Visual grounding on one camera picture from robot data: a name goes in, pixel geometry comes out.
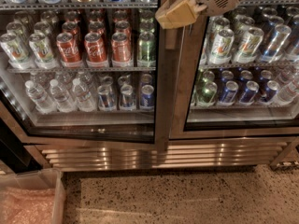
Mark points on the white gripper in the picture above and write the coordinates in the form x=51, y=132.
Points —
x=183, y=12

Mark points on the glass fridge door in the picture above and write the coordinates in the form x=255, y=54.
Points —
x=192, y=121
x=141, y=128

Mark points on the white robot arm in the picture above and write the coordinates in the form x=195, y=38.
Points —
x=185, y=12

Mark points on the right fridge left 7up can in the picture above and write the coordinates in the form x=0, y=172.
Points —
x=221, y=46

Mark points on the fridge 7up can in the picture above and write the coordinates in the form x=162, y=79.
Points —
x=221, y=46
x=248, y=45

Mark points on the right fridge green can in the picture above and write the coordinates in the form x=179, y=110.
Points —
x=207, y=93

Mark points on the right fridge left blue can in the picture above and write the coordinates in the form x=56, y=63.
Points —
x=228, y=93

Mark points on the fridge blue can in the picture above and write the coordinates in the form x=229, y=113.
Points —
x=228, y=93
x=249, y=92
x=268, y=92

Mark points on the right fridge water bottle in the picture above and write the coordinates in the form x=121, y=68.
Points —
x=288, y=93

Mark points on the steel fridge vent grille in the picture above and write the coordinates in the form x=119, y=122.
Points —
x=179, y=154

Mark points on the green soda can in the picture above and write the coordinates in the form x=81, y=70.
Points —
x=146, y=50

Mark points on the front right coca-cola can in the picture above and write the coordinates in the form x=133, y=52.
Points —
x=121, y=50

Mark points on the coca-cola can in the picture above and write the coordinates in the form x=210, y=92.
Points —
x=68, y=48
x=121, y=50
x=96, y=50

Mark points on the silver blue tall can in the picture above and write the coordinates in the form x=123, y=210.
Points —
x=271, y=50

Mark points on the front middle coca-cola can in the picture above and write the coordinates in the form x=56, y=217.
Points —
x=96, y=50

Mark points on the blue pepsi can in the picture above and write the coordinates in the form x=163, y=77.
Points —
x=147, y=97

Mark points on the middle red bull can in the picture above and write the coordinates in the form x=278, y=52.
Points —
x=127, y=98

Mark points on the red bull can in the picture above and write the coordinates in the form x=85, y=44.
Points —
x=106, y=98
x=127, y=98

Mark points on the front left coca-cola can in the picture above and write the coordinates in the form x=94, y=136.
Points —
x=68, y=48

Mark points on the left red bull can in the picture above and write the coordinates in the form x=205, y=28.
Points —
x=106, y=98

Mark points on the middle water bottle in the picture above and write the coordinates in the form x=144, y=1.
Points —
x=62, y=97

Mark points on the left water bottle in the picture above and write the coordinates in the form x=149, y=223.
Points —
x=40, y=97

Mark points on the front left 7up can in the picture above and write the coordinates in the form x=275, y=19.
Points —
x=16, y=50

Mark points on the clear plastic bin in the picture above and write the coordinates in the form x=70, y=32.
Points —
x=43, y=179

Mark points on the pink bubble wrap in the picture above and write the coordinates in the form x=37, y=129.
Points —
x=26, y=206

